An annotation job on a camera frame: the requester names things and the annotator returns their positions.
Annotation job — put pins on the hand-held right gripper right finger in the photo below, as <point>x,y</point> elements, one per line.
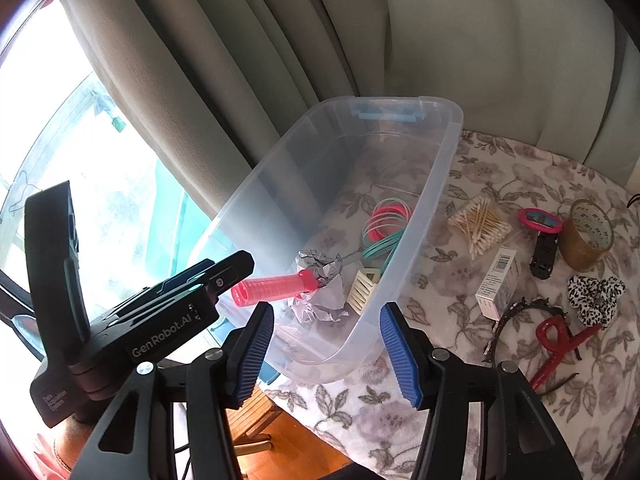
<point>402,355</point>

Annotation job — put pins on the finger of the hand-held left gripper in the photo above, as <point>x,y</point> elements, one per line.
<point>230,272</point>
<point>185,272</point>

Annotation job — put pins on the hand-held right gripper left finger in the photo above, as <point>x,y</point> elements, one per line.
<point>250,355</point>

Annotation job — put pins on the pink hair roller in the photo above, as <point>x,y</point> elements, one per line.
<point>270,287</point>

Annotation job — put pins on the white hair claw clip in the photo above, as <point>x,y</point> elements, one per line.
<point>360,292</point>

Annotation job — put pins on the clear plastic storage container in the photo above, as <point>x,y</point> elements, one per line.
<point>280,200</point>

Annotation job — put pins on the white paper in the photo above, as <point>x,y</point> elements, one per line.
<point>325,305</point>

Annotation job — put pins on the brown packing tape roll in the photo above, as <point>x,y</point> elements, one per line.
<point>575,255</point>

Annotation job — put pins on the person's left forearm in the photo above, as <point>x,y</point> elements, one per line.
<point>70,440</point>

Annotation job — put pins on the wooden stool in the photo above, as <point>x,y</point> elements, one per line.
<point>250,425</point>

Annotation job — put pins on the black jewelled headband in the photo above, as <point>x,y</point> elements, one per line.
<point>505,317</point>

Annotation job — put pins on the small white cardboard box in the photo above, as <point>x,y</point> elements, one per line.
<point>495,285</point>

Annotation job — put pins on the window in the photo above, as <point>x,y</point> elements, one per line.
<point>100,160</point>

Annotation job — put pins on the red hair claw clip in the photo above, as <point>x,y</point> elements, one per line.
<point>550,335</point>

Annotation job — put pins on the pack of cotton swabs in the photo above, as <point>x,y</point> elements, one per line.
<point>480,225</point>

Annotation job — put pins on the black toy car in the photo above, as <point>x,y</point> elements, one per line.
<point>542,257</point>

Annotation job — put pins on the pink oval pocket mirror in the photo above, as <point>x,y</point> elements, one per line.
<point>540,220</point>

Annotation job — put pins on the leopard print scrunchie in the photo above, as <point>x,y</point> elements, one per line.
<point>595,300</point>

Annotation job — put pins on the grey curtain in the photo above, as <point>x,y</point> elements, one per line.
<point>225,60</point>

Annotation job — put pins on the pale green curtain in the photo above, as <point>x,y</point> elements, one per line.
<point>500,60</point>

